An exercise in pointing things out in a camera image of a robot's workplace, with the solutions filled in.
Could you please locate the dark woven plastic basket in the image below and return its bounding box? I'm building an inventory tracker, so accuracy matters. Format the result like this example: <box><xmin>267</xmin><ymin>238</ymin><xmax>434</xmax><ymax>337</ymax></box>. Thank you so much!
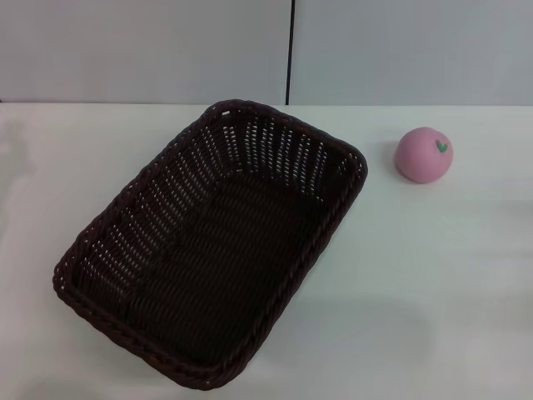
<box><xmin>52</xmin><ymin>98</ymin><xmax>369</xmax><ymax>392</ymax></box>

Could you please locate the pink toy peach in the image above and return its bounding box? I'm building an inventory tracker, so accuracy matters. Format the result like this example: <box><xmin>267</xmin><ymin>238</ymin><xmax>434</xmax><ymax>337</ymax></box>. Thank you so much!
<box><xmin>394</xmin><ymin>126</ymin><xmax>455</xmax><ymax>185</ymax></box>

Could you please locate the black vertical wall strip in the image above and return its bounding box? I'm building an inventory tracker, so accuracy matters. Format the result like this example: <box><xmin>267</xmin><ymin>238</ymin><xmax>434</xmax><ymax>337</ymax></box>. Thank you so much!
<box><xmin>285</xmin><ymin>0</ymin><xmax>296</xmax><ymax>106</ymax></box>

